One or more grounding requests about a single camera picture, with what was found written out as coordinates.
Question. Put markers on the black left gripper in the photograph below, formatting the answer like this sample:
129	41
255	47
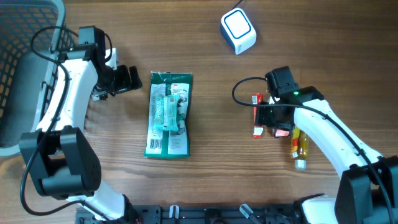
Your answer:
124	83

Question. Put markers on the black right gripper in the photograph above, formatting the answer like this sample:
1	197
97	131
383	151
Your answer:
262	119

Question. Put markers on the red white stock cube packet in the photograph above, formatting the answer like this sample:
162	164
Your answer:
280	133

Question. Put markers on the red Nescafe stick sachet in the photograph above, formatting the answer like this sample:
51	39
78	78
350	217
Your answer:
257	98

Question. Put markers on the yellow dish soap bottle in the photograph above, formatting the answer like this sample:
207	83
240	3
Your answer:
299	148

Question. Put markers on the green 3M product package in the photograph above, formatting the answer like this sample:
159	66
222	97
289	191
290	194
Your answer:
169	144

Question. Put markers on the mint green small packet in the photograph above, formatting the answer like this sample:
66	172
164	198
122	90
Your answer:
165	118

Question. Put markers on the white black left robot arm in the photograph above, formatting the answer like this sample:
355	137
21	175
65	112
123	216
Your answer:
59	159

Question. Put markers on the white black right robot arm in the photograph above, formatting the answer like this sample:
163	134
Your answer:
368	181

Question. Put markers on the white barcode scanner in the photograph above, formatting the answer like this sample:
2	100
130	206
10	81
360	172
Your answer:
237	30

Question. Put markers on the grey plastic shopping basket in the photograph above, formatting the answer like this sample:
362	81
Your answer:
29	29

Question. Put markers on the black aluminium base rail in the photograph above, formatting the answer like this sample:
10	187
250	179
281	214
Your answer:
268	214

